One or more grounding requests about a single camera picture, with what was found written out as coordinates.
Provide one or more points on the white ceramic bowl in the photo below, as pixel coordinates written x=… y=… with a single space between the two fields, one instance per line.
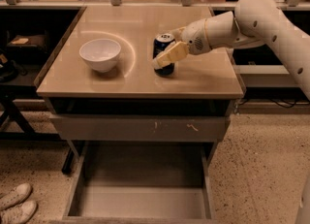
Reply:
x=100 y=55

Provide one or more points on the open middle drawer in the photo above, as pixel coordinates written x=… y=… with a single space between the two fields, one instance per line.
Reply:
x=140 y=184

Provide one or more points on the black stand legs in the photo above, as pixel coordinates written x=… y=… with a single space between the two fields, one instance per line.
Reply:
x=28 y=133

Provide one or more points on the beige top drawer cabinet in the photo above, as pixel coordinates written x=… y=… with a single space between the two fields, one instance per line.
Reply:
x=204 y=85

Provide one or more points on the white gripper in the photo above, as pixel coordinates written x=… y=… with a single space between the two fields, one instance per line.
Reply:
x=195 y=38

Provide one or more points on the lower white sneaker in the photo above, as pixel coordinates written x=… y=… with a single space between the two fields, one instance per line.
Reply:
x=11 y=213

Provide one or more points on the closed top drawer front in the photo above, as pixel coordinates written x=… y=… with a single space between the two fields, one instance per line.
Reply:
x=133 y=128

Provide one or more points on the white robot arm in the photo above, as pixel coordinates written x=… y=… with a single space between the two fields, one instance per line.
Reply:
x=260 y=171

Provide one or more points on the blue pepsi can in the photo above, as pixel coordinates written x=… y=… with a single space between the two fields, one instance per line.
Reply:
x=161 y=42

